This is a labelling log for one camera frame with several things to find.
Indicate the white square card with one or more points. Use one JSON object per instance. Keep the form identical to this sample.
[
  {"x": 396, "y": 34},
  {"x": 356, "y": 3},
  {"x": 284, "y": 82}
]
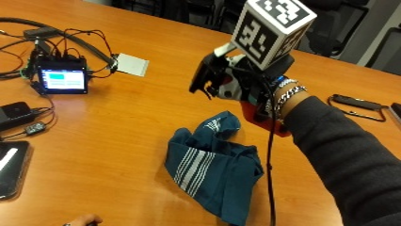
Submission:
[{"x": 132, "y": 64}]

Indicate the white cube with black markers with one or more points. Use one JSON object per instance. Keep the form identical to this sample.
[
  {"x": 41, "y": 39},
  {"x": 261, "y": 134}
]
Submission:
[{"x": 266, "y": 31}]

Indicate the teal cloth with white stripes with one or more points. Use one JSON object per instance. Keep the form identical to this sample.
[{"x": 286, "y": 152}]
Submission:
[{"x": 213, "y": 166}]

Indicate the black office chair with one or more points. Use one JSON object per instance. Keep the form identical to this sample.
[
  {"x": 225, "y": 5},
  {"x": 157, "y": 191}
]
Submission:
[{"x": 333, "y": 25}]

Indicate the small black touchscreen device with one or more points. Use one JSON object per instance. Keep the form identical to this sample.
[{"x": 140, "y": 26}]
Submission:
[{"x": 63, "y": 78}]

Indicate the black power adapter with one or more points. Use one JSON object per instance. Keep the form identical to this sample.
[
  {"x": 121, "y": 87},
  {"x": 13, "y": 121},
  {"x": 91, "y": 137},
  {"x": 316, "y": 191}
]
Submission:
[{"x": 39, "y": 33}]

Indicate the small black inline adapter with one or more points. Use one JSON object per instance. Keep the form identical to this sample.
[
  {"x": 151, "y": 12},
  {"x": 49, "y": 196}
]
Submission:
[{"x": 35, "y": 128}]

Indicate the dark flat device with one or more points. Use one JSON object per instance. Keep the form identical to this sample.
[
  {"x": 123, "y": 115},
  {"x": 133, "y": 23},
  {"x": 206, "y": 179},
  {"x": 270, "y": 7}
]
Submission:
[{"x": 396, "y": 113}]

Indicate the black box device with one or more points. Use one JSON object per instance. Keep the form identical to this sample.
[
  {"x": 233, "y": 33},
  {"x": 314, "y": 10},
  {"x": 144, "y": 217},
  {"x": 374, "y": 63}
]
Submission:
[{"x": 16, "y": 112}]

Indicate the black glossy phone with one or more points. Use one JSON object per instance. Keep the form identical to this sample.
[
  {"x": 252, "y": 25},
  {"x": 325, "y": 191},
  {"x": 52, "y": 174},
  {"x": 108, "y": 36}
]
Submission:
[{"x": 12, "y": 169}]

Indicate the orange wrist mount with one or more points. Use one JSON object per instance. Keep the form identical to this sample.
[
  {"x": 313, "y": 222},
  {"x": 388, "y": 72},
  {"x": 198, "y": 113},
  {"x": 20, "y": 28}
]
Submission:
[{"x": 254, "y": 116}]

